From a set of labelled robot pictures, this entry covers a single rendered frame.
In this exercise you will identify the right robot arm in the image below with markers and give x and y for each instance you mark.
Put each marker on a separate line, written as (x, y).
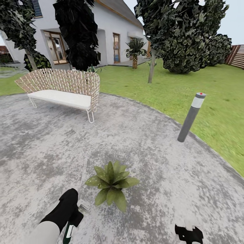
(188, 233)

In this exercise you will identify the pot plant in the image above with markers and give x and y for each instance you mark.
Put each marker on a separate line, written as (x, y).
(111, 180)

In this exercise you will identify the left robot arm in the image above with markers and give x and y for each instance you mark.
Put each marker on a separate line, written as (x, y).
(58, 215)

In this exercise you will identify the door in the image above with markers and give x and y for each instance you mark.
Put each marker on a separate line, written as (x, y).
(56, 47)
(116, 48)

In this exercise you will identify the insectifuge atomizer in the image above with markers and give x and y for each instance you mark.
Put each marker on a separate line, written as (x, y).
(68, 233)

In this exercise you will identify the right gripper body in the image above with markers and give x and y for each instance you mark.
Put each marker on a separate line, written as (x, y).
(184, 234)

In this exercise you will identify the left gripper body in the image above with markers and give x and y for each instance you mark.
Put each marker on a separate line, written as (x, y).
(76, 218)

